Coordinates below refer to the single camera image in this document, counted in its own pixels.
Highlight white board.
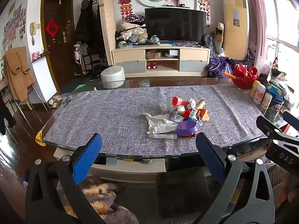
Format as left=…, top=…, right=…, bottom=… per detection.
left=31, top=55, right=58, bottom=102

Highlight metal chair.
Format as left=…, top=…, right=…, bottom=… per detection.
left=5, top=82, right=48, bottom=122

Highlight grey hanging clothes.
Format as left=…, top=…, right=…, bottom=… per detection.
left=203, top=34, right=222, bottom=59

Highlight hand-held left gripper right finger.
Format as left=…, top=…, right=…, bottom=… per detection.
left=194, top=133, right=275, bottom=224

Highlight white wrapper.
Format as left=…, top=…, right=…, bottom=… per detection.
left=143, top=113, right=179, bottom=135

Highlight yellow green scooter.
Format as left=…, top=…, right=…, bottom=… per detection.
left=73, top=51, right=88, bottom=77

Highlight beige television cabinet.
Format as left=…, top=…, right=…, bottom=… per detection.
left=112, top=45, right=210, bottom=77

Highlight yellow table corner guard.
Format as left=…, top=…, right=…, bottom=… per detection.
left=35, top=132, right=46, bottom=146

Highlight yellow label white bottle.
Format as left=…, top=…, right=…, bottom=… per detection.
left=250, top=80, right=261, bottom=98

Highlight purple plastic bowl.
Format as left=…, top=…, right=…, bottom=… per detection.
left=176, top=120, right=200, bottom=137

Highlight pink curtain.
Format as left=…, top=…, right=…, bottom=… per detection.
left=244, top=0, right=268, bottom=59

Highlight woven folding screen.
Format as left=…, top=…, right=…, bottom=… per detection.
left=98, top=0, right=117, bottom=67

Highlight fluffy beige rug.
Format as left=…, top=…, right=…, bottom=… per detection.
left=58, top=176, right=138, bottom=224

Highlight small yellow label bottle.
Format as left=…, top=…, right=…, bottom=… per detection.
left=261, top=92, right=273, bottom=109

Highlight silver foil wrapper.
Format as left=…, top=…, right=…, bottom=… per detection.
left=169, top=111, right=183, bottom=122

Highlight dark shoes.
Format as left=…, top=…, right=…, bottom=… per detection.
left=90, top=63, right=104, bottom=81

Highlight wall photo collage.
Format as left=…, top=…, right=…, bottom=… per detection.
left=1, top=3, right=27, bottom=47

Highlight dark wooden door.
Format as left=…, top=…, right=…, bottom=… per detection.
left=41, top=0, right=75, bottom=80

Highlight black bin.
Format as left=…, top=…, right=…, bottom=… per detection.
left=156, top=168, right=209, bottom=218

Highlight beige standing air conditioner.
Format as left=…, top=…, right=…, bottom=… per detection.
left=223, top=0, right=250, bottom=60

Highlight crumpled plastic bags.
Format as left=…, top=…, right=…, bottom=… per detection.
left=266, top=57, right=292, bottom=94

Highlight person's right hand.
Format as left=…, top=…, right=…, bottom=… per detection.
left=284, top=170, right=299, bottom=206

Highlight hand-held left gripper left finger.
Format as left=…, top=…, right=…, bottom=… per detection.
left=25, top=133, right=105, bottom=224

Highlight red diamond door sign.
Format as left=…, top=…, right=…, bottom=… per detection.
left=45, top=20, right=59, bottom=36

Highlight purple cloth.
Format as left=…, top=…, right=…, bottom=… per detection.
left=206, top=56, right=236, bottom=77

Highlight large window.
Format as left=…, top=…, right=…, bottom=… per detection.
left=259, top=0, right=299, bottom=80

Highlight red lace basket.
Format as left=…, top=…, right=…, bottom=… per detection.
left=231, top=63, right=258, bottom=90

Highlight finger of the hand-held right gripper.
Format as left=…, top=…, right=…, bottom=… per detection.
left=282, top=111, right=299, bottom=131
left=256, top=115, right=284, bottom=143

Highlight red fish hanging ornament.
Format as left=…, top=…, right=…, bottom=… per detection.
left=118, top=0, right=133, bottom=20

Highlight pink plastic cone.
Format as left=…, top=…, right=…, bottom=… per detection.
left=172, top=96, right=189, bottom=106

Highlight brown coat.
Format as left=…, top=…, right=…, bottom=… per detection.
left=3, top=47, right=36, bottom=101

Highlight grey woven table cloth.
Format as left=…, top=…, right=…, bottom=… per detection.
left=44, top=85, right=269, bottom=155

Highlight black garment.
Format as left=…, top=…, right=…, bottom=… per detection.
left=0, top=96, right=16, bottom=136

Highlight clear plastic bag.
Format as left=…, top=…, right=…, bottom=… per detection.
left=159, top=99, right=174, bottom=112

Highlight stacked cardboard boxes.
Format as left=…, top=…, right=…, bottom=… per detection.
left=215, top=23, right=225, bottom=49

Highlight pink hanging wall ornament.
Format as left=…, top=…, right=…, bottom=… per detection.
left=196, top=0, right=210, bottom=25

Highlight white round stool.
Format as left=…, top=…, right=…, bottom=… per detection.
left=100, top=66, right=125, bottom=89

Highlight white child bag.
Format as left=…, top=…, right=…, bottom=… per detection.
left=74, top=44, right=82, bottom=64

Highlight coat rack with dark coats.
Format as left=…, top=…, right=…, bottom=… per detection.
left=75, top=0, right=112, bottom=59

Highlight pile of clothes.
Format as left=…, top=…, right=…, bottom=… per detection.
left=115, top=14, right=149, bottom=48

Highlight black flat television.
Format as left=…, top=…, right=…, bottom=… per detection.
left=144, top=7, right=207, bottom=43

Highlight blue round tin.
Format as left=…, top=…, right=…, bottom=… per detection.
left=265, top=83, right=285, bottom=110

